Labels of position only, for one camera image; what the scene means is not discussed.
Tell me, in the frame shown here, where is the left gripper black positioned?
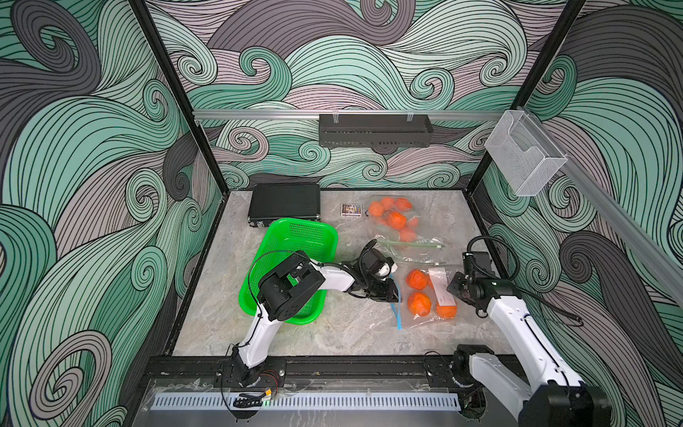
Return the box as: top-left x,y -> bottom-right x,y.
360,276 -> 402,304

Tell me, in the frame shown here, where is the blue-zip bag of oranges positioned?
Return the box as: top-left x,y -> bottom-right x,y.
391,263 -> 459,331

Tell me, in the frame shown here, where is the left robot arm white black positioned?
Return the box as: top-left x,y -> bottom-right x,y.
229,239 -> 400,386

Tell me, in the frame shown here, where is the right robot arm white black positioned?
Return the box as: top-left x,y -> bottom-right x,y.
446,235 -> 613,426

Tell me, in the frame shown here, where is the green-zip bag of oranges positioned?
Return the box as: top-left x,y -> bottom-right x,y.
365,195 -> 446,264

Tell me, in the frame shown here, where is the green plastic basket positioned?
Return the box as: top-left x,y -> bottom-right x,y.
237,217 -> 340,326

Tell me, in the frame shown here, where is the small card box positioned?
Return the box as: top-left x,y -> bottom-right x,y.
341,203 -> 363,217

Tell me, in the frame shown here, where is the black hard case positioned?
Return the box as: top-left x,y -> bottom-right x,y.
247,183 -> 321,228

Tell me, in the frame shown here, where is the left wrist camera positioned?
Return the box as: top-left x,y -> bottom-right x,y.
371,257 -> 398,280

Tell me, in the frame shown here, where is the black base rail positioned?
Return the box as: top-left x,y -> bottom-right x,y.
142,352 -> 474,391

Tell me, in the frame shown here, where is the clear acrylic wall holder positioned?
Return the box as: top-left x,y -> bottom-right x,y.
485,109 -> 567,197

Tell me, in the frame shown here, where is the black wall tray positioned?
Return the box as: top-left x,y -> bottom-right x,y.
318,115 -> 434,151

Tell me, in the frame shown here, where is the aluminium wall rail right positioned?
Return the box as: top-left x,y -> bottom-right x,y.
516,107 -> 682,306

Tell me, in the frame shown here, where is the aluminium wall rail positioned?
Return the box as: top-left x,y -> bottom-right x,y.
516,107 -> 682,306
192,109 -> 504,122

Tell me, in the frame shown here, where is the white slotted cable duct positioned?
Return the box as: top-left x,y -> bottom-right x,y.
150,391 -> 461,412

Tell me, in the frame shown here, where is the aluminium wall rail back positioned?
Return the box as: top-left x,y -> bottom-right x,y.
192,109 -> 504,122

